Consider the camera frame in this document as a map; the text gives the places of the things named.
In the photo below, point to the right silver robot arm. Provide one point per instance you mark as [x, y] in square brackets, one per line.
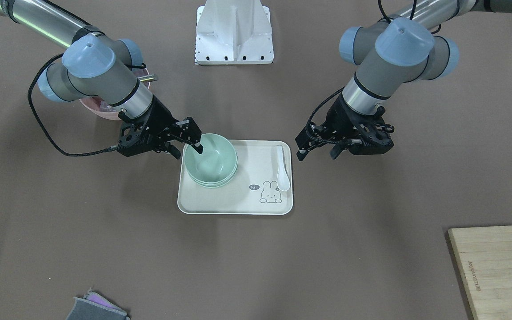
[94, 65]

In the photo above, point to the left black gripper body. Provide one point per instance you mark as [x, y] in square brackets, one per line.
[337, 116]

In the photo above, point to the wooden cutting board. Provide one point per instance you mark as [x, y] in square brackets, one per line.
[484, 260]

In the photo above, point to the green bowl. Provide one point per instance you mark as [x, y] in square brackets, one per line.
[219, 158]
[211, 184]

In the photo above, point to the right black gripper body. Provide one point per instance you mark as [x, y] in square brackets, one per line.
[160, 116]

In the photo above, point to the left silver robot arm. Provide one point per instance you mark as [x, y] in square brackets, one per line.
[399, 48]

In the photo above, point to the white ceramic spoon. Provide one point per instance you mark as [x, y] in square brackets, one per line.
[282, 178]

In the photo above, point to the cream serving tray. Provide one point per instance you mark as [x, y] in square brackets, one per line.
[253, 190]

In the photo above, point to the pink bowl with ice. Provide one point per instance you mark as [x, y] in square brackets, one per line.
[100, 108]

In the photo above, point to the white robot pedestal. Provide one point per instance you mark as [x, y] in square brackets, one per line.
[233, 32]

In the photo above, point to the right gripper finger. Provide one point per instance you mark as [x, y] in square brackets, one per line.
[189, 133]
[170, 149]

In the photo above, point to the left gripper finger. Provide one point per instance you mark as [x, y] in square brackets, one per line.
[338, 148]
[305, 144]

